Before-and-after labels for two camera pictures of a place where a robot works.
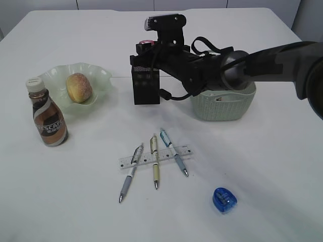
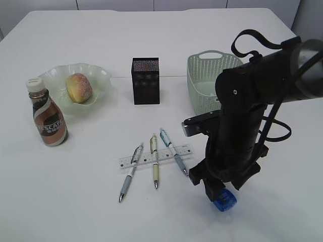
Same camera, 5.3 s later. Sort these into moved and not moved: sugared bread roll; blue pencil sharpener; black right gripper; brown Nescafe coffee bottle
Moved: black right gripper
Not moved: sugared bread roll; brown Nescafe coffee bottle; blue pencil sharpener
